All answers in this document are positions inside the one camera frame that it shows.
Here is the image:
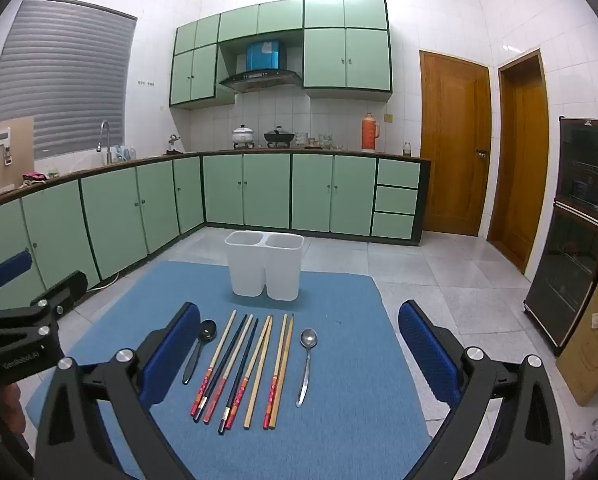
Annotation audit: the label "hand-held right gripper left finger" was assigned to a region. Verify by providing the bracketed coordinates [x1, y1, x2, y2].
[34, 302, 202, 480]

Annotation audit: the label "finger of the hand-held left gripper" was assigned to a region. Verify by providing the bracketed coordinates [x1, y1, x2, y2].
[30, 270, 88, 318]
[0, 250, 34, 313]

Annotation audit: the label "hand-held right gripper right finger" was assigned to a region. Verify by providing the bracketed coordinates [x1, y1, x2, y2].
[398, 300, 567, 480]

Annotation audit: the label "black spoon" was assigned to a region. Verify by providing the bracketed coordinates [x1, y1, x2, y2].
[182, 319, 218, 386]

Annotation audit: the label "white two-compartment utensil holder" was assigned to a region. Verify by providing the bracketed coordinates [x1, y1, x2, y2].
[224, 230, 306, 302]

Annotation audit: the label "metal spoon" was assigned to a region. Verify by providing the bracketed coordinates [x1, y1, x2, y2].
[296, 328, 319, 408]

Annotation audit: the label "person's left hand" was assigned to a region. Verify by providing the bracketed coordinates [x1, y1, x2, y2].
[0, 382, 26, 443]

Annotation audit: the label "blue mat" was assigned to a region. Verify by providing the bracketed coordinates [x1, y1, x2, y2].
[26, 260, 432, 480]

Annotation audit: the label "cardboard board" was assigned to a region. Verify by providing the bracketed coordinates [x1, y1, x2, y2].
[0, 116, 36, 204]

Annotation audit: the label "chrome faucet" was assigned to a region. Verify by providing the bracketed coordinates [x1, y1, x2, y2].
[96, 120, 114, 165]

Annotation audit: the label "cardboard box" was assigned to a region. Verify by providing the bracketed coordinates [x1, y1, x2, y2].
[555, 247, 598, 407]

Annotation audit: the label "dark glass cabinet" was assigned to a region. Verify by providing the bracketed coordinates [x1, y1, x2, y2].
[523, 116, 598, 357]

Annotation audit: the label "green base cabinets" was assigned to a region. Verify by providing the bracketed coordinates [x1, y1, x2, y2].
[0, 151, 431, 311]

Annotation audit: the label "grey window blind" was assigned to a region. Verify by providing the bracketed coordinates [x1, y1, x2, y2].
[0, 0, 138, 161]

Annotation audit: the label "plain wooden door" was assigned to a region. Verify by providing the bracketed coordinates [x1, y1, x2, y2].
[488, 50, 550, 276]

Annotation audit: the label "orange thermos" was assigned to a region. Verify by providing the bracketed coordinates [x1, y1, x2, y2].
[361, 112, 381, 153]

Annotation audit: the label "white cooking pot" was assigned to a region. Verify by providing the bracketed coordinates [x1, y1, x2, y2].
[231, 124, 256, 149]

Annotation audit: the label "black wok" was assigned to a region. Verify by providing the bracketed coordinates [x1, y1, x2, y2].
[263, 126, 296, 148]

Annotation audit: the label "black range hood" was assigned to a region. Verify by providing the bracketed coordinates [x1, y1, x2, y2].
[219, 69, 302, 93]

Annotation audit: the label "blue hood chimney cover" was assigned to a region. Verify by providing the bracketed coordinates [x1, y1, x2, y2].
[245, 40, 286, 71]

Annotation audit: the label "white cable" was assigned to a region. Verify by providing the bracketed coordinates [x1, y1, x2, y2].
[86, 272, 124, 291]

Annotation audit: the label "wooden door with handle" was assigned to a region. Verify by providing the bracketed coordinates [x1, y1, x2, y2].
[419, 50, 492, 237]

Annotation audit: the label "green wall cabinets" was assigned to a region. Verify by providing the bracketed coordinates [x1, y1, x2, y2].
[169, 0, 393, 110]

